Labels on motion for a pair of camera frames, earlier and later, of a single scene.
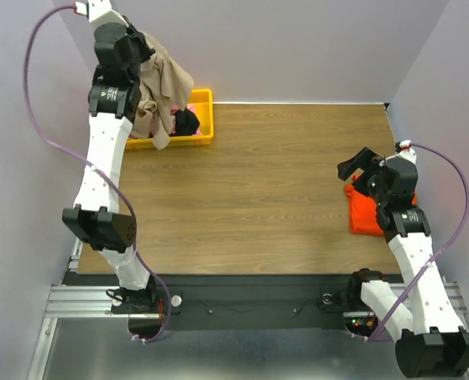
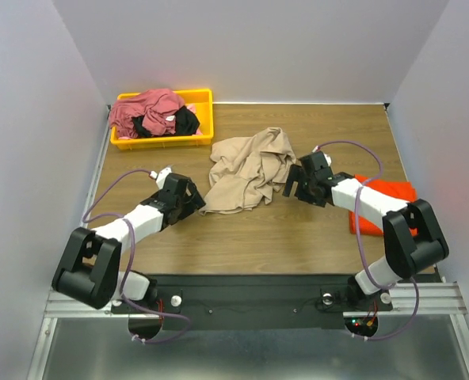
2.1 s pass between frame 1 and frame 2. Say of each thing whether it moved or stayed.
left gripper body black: moved
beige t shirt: moved
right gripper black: moved
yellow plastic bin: stayed
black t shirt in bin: stayed
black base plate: stayed
